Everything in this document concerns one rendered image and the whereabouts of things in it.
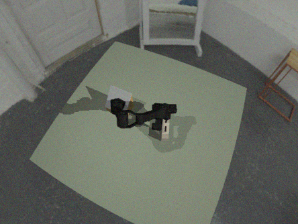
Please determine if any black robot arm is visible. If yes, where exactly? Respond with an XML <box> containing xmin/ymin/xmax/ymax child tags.
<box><xmin>110</xmin><ymin>98</ymin><xmax>177</xmax><ymax>129</ymax></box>

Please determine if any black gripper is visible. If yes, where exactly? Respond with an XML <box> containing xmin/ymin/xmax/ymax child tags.
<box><xmin>152</xmin><ymin>118</ymin><xmax>162</xmax><ymax>131</ymax></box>

